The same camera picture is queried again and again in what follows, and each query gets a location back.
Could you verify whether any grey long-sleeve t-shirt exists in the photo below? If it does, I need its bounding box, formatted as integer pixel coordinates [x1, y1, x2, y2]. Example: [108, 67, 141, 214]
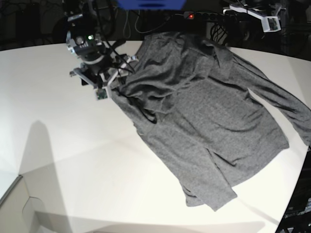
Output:
[112, 32, 311, 211]

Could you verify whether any grey side table panel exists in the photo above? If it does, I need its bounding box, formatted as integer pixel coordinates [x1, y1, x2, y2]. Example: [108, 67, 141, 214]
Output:
[0, 176, 44, 233]

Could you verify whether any grey looped cable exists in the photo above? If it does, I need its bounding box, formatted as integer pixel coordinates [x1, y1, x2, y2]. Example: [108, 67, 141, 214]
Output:
[122, 7, 168, 39]

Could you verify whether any blue plastic box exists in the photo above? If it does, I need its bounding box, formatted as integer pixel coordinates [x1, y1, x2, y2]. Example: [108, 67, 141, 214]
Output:
[117, 0, 186, 10]

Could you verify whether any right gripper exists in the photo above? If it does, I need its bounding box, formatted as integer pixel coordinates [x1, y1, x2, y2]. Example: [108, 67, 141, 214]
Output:
[69, 55, 138, 100]

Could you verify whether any black power strip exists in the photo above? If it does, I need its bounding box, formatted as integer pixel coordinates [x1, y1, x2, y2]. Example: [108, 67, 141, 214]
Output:
[182, 11, 238, 23]

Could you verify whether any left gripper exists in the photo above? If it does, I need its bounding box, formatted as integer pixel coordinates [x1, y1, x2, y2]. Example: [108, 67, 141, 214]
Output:
[223, 2, 286, 33]

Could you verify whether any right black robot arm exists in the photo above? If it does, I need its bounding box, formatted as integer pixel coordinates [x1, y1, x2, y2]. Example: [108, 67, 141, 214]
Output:
[62, 0, 138, 100]

